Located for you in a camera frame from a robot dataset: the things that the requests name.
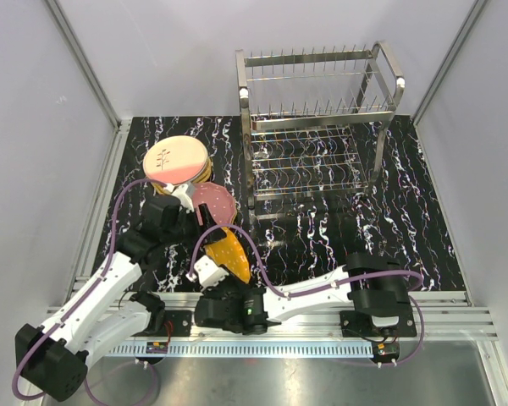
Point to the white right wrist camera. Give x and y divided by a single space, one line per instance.
206 273

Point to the tan plates under leaf plate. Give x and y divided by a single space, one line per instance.
203 176

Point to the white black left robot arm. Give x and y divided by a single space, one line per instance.
57 355

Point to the beige pink leaf plate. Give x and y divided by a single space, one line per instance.
175 160

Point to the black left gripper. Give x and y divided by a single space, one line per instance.
207 218

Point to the pink dotted scalloped plate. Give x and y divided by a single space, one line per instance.
220 202

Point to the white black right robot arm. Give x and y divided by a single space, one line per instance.
374 285

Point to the orange dotted scalloped plate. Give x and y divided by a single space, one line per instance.
228 252

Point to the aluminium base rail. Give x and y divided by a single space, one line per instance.
440 316

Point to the stainless steel dish rack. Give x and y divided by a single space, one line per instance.
314 121

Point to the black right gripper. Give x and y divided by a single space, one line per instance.
212 293

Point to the white slotted cable duct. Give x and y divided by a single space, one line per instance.
245 349

